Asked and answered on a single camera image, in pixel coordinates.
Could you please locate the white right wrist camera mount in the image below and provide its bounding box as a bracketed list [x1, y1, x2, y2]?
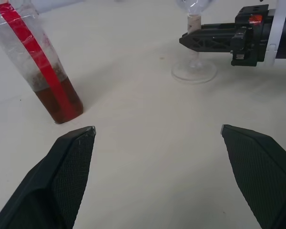
[266, 0, 286, 68]

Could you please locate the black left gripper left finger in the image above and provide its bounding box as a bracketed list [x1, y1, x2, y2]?
[0, 125, 97, 229]

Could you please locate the clear plastic wine glass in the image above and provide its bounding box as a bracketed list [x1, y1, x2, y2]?
[171, 0, 218, 84]

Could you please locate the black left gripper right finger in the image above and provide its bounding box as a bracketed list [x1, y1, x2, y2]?
[220, 124, 286, 229]

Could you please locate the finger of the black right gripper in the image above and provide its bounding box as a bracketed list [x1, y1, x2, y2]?
[201, 22, 237, 31]
[178, 28, 237, 53]

